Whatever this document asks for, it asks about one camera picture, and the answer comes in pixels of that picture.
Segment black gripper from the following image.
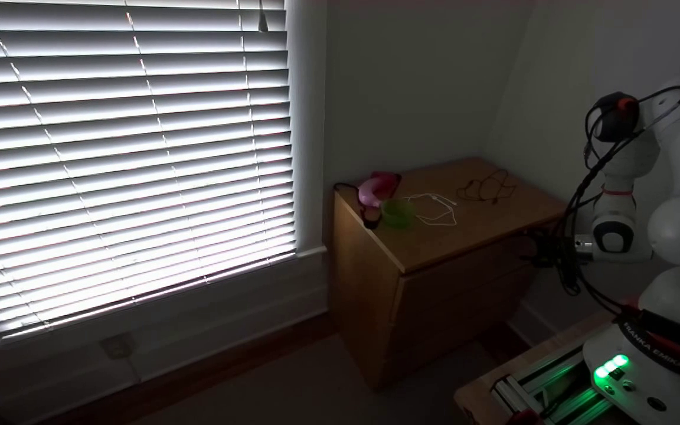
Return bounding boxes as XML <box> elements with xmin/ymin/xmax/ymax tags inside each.
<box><xmin>527</xmin><ymin>231</ymin><xmax>577</xmax><ymax>272</ymax></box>

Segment dresser drawer with plain front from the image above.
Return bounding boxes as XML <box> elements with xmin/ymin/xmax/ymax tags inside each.
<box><xmin>392</xmin><ymin>233</ymin><xmax>540</xmax><ymax>314</ymax></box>
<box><xmin>384</xmin><ymin>308</ymin><xmax>533</xmax><ymax>387</ymax></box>
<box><xmin>389</xmin><ymin>269</ymin><xmax>535</xmax><ymax>352</ymax></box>

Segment green plastic bowl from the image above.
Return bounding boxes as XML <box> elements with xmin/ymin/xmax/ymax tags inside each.
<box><xmin>383</xmin><ymin>198</ymin><xmax>417</xmax><ymax>233</ymax></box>

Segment pink plastic cup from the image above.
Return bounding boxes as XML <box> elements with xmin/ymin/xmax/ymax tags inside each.
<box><xmin>372</xmin><ymin>170</ymin><xmax>407</xmax><ymax>198</ymax></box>

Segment pink plush toy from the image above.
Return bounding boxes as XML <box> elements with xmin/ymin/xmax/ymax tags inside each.
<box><xmin>332</xmin><ymin>178</ymin><xmax>384</xmax><ymax>231</ymax></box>

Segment light wooden dresser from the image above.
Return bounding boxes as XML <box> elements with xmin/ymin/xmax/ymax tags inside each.
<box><xmin>325</xmin><ymin>156</ymin><xmax>572</xmax><ymax>392</ymax></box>

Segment pink plastic bottle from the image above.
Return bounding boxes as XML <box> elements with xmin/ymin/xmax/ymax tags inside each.
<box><xmin>353</xmin><ymin>174</ymin><xmax>384</xmax><ymax>209</ymax></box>

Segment white window blinds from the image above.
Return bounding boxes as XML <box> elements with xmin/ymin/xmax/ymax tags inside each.
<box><xmin>0</xmin><ymin>0</ymin><xmax>299</xmax><ymax>342</ymax></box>

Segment thin black cable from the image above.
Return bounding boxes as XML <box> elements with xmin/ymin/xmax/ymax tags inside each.
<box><xmin>455</xmin><ymin>170</ymin><xmax>523</xmax><ymax>207</ymax></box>

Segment white charging cable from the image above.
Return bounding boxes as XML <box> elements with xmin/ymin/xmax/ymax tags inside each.
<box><xmin>410</xmin><ymin>188</ymin><xmax>462</xmax><ymax>229</ymax></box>

